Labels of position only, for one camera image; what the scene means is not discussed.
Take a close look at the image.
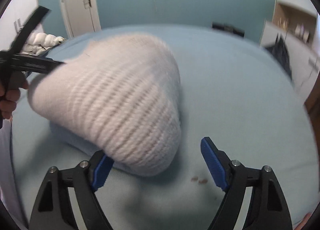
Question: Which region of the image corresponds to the white and blue knit sweater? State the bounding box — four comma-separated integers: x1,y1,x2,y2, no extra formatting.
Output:
28,33,181,176

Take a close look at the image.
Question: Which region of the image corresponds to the person left hand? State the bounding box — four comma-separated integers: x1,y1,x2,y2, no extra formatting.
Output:
1,71,29,121

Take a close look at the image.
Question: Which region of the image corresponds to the white puffer jacket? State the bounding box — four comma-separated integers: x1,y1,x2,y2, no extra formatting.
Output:
20,33,67,56

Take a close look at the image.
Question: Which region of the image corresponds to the white wardrobe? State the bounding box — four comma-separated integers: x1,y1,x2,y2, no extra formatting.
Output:
1,0,39,50

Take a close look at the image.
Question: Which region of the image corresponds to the white room door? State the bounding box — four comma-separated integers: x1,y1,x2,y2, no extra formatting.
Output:
60,0,101,38

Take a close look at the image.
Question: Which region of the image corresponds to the dark wooden chair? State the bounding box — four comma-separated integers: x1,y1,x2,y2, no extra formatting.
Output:
305,75,320,148

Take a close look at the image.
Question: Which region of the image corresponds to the light blue bed sheet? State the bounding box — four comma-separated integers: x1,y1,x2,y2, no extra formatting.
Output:
11,23,320,230

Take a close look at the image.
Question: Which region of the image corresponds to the black plastic bag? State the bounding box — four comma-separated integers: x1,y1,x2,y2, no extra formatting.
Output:
264,35,292,80

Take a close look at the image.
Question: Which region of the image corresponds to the black and white cardboard box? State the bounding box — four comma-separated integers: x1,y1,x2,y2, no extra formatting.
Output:
212,22,245,38

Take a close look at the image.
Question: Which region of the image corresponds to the white cabinet unit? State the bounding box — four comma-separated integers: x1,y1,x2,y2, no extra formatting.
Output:
260,0,319,101

